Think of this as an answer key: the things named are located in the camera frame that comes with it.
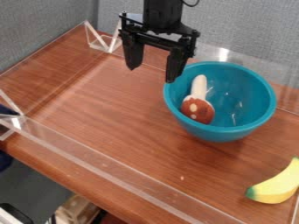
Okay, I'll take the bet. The cardboard box under table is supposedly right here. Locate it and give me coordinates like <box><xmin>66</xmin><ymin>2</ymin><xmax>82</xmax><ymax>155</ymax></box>
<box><xmin>55</xmin><ymin>195</ymin><xmax>101</xmax><ymax>224</ymax></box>

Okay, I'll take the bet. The clear acrylic back barrier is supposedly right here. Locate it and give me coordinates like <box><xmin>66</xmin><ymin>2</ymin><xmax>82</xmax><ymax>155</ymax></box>
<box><xmin>194</xmin><ymin>42</ymin><xmax>299</xmax><ymax>115</ymax></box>

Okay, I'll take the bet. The clear acrylic barrier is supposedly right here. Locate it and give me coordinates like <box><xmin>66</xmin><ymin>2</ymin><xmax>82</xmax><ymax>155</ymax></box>
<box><xmin>194</xmin><ymin>42</ymin><xmax>299</xmax><ymax>115</ymax></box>
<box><xmin>0</xmin><ymin>89</ymin><xmax>246</xmax><ymax>224</ymax></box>

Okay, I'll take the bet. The blue plastic bowl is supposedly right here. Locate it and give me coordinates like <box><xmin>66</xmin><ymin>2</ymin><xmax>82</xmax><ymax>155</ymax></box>
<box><xmin>163</xmin><ymin>61</ymin><xmax>277</xmax><ymax>142</ymax></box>

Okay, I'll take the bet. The clear acrylic front barrier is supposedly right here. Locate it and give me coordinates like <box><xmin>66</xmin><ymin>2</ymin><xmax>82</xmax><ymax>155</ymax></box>
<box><xmin>0</xmin><ymin>89</ymin><xmax>246</xmax><ymax>224</ymax></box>

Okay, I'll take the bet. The dark blue cloth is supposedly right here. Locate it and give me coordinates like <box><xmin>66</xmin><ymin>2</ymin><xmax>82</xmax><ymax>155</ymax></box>
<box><xmin>0</xmin><ymin>103</ymin><xmax>21</xmax><ymax>172</ymax></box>

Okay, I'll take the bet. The brown white toy mushroom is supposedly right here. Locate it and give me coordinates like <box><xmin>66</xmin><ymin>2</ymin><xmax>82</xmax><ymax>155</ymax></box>
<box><xmin>181</xmin><ymin>74</ymin><xmax>216</xmax><ymax>124</ymax></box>

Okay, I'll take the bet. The clear acrylic corner bracket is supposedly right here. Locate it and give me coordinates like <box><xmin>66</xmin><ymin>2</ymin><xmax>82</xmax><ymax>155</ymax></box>
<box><xmin>85</xmin><ymin>21</ymin><xmax>122</xmax><ymax>53</ymax></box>

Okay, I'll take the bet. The yellow toy banana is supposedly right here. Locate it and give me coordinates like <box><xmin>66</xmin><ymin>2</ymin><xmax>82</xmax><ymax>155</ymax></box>
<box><xmin>246</xmin><ymin>157</ymin><xmax>299</xmax><ymax>204</ymax></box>

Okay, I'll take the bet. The black white device corner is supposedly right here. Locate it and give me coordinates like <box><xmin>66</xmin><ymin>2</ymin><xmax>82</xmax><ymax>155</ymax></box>
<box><xmin>0</xmin><ymin>203</ymin><xmax>34</xmax><ymax>224</ymax></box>

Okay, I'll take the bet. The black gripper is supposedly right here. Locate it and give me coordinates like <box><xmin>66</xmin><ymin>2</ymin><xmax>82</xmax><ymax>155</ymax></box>
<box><xmin>119</xmin><ymin>10</ymin><xmax>201</xmax><ymax>83</ymax></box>

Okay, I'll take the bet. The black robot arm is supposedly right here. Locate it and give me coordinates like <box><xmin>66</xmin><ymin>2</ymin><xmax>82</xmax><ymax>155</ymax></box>
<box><xmin>119</xmin><ymin>0</ymin><xmax>201</xmax><ymax>83</ymax></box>

